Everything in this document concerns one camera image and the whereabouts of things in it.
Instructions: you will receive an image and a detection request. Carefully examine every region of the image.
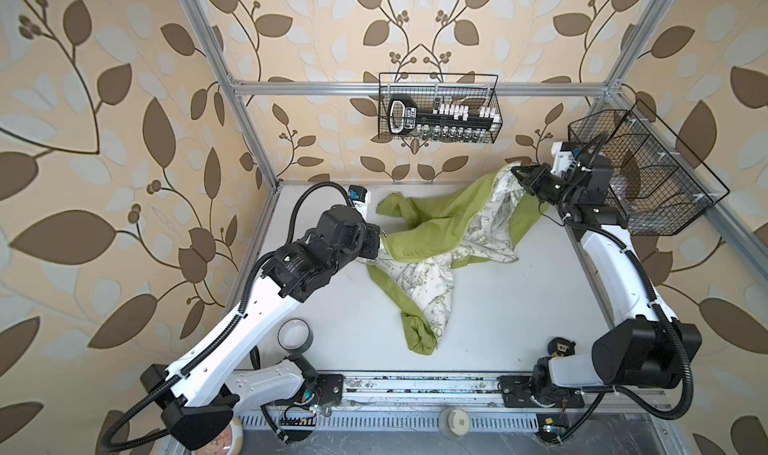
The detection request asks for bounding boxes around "black rack of vials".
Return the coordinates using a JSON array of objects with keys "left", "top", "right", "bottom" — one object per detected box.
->
[{"left": 384, "top": 95, "right": 503, "bottom": 140}]

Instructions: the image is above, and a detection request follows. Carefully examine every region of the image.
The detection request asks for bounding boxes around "round white puck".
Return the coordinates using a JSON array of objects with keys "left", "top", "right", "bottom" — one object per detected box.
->
[{"left": 438, "top": 407, "right": 472, "bottom": 441}]

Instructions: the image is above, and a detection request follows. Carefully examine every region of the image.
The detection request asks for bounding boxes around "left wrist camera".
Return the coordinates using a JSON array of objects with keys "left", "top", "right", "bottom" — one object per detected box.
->
[{"left": 348, "top": 184, "right": 368, "bottom": 206}]

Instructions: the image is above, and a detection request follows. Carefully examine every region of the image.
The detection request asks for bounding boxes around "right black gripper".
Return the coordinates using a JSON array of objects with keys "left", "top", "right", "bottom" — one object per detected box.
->
[{"left": 512, "top": 163, "right": 578, "bottom": 211}]

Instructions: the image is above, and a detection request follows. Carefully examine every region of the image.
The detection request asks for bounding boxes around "black wire basket wall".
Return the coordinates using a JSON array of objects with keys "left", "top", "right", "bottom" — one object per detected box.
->
[
  {"left": 568, "top": 99, "right": 730, "bottom": 236},
  {"left": 378, "top": 71, "right": 503, "bottom": 144}
]

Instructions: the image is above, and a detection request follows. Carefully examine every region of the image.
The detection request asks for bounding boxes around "green jacket with cartoon print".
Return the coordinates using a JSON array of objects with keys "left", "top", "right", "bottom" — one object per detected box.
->
[{"left": 367, "top": 162, "right": 541, "bottom": 356}]

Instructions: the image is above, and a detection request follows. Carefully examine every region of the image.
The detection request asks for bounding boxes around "black wire basket back wall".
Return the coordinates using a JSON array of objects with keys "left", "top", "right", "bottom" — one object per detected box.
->
[{"left": 378, "top": 71, "right": 503, "bottom": 144}]

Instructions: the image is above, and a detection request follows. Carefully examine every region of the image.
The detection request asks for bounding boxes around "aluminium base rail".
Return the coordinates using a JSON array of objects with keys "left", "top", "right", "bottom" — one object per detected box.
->
[{"left": 227, "top": 369, "right": 673, "bottom": 414}]

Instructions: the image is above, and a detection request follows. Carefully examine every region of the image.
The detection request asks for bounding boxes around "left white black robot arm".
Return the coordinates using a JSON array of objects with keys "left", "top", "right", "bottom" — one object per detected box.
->
[{"left": 99, "top": 181, "right": 381, "bottom": 453}]

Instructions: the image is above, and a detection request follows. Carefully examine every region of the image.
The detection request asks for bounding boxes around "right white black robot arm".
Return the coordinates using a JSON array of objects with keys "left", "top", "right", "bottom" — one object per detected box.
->
[{"left": 512, "top": 164, "right": 702, "bottom": 420}]

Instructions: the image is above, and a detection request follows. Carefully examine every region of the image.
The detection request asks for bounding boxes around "pink white round toy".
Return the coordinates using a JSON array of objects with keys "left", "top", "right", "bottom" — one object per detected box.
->
[{"left": 197, "top": 417, "right": 243, "bottom": 455}]

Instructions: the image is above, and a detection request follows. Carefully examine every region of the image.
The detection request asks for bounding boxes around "grey tape roll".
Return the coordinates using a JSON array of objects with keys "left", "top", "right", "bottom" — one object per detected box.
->
[{"left": 277, "top": 318, "right": 314, "bottom": 355}]

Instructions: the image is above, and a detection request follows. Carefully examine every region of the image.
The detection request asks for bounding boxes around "black wire basket right wall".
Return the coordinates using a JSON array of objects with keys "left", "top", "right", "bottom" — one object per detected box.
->
[{"left": 568, "top": 99, "right": 730, "bottom": 236}]

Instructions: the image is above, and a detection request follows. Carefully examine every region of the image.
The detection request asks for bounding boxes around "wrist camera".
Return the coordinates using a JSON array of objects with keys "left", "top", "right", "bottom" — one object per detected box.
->
[
  {"left": 348, "top": 184, "right": 368, "bottom": 206},
  {"left": 551, "top": 141, "right": 583, "bottom": 178}
]

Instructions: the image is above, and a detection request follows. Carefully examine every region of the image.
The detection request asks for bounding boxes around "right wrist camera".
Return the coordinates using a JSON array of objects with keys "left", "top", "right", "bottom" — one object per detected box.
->
[{"left": 551, "top": 141, "right": 583, "bottom": 178}]

